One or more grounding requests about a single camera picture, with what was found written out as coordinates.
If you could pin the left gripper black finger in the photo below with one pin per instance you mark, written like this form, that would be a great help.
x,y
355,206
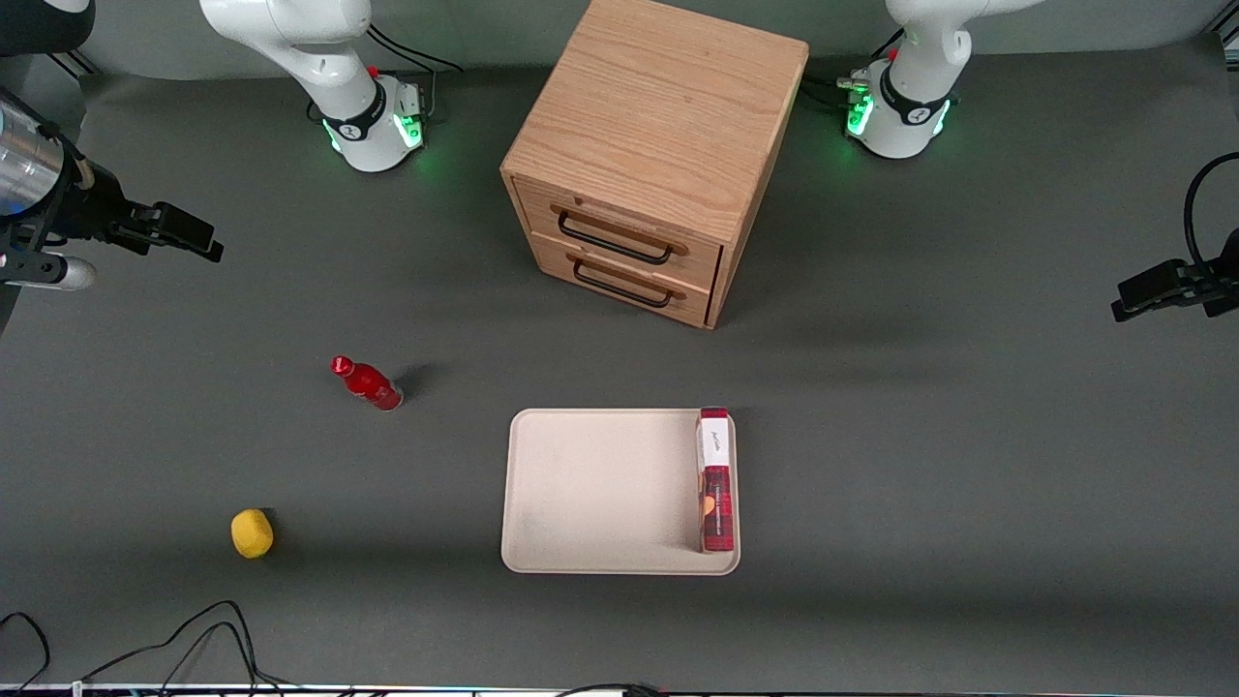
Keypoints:
x,y
1205,276
1157,286

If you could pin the aluminium frame rail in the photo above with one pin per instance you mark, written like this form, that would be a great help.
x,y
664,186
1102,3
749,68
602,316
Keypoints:
x,y
1231,37
73,64

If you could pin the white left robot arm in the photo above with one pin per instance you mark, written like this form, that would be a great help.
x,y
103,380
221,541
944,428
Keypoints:
x,y
920,58

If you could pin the yellow lemon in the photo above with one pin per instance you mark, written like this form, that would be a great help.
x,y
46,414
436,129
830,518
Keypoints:
x,y
252,533

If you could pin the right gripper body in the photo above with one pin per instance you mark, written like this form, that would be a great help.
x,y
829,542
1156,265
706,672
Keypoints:
x,y
85,212

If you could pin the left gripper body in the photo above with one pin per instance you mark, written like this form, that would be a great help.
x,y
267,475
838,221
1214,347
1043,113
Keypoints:
x,y
1222,282

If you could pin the red cookie box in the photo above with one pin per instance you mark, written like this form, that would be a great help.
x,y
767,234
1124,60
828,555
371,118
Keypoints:
x,y
716,503

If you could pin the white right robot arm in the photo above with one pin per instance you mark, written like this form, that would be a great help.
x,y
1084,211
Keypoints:
x,y
319,58

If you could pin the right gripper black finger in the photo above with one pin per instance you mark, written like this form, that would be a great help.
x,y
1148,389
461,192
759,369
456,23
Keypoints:
x,y
179,225
135,235

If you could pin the red bottle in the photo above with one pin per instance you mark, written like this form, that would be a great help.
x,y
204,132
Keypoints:
x,y
373,385

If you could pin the wooden drawer cabinet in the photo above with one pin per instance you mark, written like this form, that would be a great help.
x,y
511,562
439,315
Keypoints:
x,y
668,106

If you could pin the beige plastic tray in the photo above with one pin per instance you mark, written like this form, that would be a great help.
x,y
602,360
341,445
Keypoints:
x,y
600,494

